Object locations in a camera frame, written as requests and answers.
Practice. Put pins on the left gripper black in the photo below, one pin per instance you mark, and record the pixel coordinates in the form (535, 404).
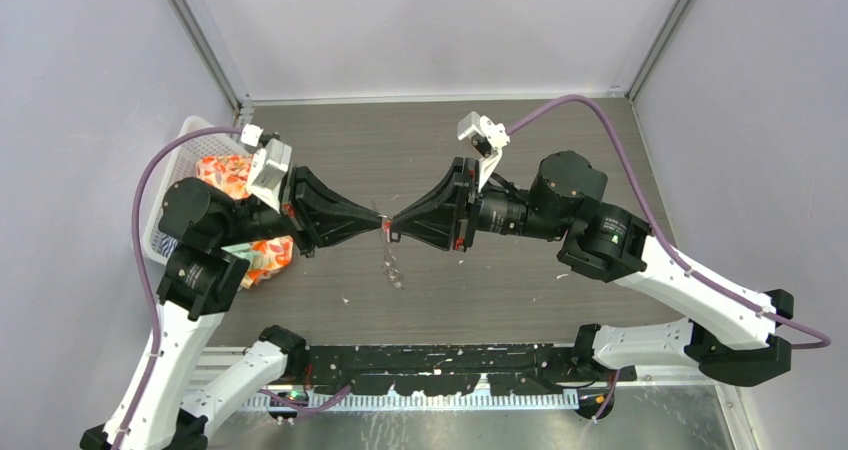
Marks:
(307, 201)

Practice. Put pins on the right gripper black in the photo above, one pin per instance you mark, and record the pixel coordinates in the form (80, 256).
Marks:
(432, 218)

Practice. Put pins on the silver perforated keyring plate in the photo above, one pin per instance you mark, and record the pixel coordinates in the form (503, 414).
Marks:
(390, 264)

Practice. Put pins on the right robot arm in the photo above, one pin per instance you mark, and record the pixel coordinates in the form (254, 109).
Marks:
(725, 331)

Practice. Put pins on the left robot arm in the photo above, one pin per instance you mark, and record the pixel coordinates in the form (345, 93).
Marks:
(200, 282)

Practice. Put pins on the orange floral cloth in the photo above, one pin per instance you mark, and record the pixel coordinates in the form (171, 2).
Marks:
(267, 258)

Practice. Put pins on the white plastic basket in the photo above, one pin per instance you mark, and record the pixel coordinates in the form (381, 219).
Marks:
(178, 164)

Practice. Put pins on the blue striped cloth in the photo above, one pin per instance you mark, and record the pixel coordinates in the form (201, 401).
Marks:
(168, 245)

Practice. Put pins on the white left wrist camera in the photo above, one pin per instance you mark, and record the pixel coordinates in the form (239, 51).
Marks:
(269, 165)

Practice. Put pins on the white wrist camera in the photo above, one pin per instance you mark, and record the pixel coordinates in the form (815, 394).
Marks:
(488, 139)
(269, 165)

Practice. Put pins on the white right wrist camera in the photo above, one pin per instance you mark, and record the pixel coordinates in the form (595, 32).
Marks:
(488, 139)

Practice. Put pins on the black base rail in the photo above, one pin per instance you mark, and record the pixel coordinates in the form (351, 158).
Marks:
(445, 370)

